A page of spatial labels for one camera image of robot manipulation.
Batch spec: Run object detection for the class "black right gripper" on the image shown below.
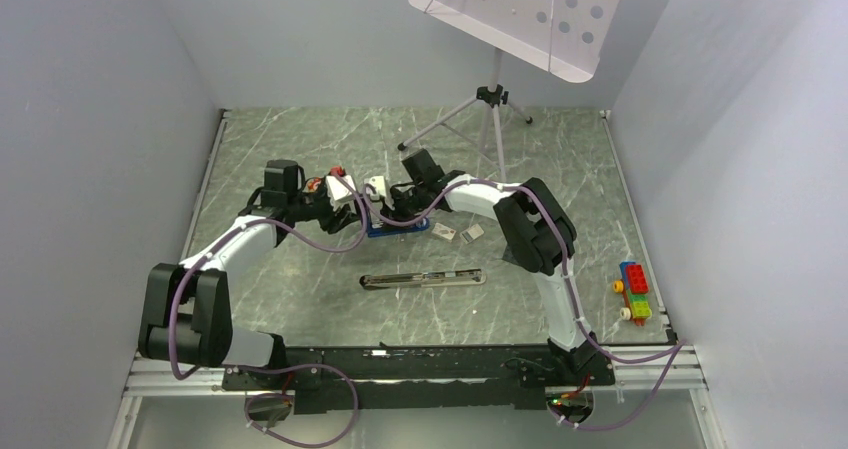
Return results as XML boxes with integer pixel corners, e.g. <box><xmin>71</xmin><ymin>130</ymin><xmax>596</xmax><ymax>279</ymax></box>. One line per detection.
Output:
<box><xmin>379</xmin><ymin>184</ymin><xmax>429</xmax><ymax>235</ymax></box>

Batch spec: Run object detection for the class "white staple box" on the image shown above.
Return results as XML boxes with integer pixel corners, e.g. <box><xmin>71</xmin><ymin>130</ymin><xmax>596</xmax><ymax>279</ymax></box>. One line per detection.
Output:
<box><xmin>432</xmin><ymin>223</ymin><xmax>456</xmax><ymax>241</ymax></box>

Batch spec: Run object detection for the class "blue black stapler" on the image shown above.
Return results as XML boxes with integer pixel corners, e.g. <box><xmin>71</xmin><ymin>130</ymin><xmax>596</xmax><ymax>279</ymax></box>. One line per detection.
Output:
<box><xmin>366</xmin><ymin>218</ymin><xmax>430</xmax><ymax>238</ymax></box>

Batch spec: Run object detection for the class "staple box tray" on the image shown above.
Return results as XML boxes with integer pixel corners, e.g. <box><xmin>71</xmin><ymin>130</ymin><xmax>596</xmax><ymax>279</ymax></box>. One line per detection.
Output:
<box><xmin>460</xmin><ymin>224</ymin><xmax>485</xmax><ymax>244</ymax></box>

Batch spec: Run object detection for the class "black silver stapler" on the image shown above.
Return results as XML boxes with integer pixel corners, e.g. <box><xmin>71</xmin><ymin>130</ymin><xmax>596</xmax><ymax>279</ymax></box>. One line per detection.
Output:
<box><xmin>359</xmin><ymin>269</ymin><xmax>487</xmax><ymax>290</ymax></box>

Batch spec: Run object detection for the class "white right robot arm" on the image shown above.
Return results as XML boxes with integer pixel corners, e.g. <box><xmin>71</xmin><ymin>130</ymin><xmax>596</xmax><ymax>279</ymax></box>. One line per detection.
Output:
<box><xmin>380</xmin><ymin>149</ymin><xmax>615</xmax><ymax>386</ymax></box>

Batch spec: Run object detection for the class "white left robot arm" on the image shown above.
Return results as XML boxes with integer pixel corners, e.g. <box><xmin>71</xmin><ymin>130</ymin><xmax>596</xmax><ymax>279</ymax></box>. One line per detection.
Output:
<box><xmin>137</xmin><ymin>159</ymin><xmax>367</xmax><ymax>389</ymax></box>

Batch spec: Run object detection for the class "red cartoon eraser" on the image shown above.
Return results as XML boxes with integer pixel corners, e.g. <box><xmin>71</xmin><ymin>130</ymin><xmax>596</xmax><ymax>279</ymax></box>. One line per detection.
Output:
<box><xmin>305</xmin><ymin>177</ymin><xmax>323</xmax><ymax>193</ymax></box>

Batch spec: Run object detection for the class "dark grey lego baseplate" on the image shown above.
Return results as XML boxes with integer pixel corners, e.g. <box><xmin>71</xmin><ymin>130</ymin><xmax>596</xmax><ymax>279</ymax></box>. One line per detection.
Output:
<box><xmin>502</xmin><ymin>249</ymin><xmax>520</xmax><ymax>266</ymax></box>

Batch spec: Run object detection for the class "white perforated music stand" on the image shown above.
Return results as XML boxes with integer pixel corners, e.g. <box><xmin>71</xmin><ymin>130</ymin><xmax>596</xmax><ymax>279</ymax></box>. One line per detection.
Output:
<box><xmin>397</xmin><ymin>0</ymin><xmax>621</xmax><ymax>176</ymax></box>

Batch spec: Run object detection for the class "colourful lego toy car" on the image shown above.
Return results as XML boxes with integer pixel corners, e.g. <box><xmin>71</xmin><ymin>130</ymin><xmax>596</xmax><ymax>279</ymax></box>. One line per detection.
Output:
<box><xmin>612</xmin><ymin>261</ymin><xmax>653</xmax><ymax>327</ymax></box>

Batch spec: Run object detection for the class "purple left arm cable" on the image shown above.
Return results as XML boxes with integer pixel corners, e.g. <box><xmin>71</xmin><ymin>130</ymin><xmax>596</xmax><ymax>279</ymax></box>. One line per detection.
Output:
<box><xmin>166</xmin><ymin>174</ymin><xmax>370</xmax><ymax>449</ymax></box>

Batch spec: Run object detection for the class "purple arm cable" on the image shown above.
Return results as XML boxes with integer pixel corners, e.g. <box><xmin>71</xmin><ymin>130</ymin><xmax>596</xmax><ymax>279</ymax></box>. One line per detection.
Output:
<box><xmin>367</xmin><ymin>178</ymin><xmax>686</xmax><ymax>433</ymax></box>
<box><xmin>166</xmin><ymin>174</ymin><xmax>370</xmax><ymax>449</ymax></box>

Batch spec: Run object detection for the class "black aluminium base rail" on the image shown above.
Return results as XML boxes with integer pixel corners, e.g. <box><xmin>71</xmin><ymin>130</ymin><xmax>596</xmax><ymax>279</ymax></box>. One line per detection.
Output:
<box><xmin>122</xmin><ymin>343</ymin><xmax>704</xmax><ymax>415</ymax></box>

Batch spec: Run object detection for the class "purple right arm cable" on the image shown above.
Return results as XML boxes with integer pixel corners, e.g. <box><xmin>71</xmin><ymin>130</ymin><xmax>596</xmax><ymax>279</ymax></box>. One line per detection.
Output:
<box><xmin>367</xmin><ymin>178</ymin><xmax>686</xmax><ymax>433</ymax></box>

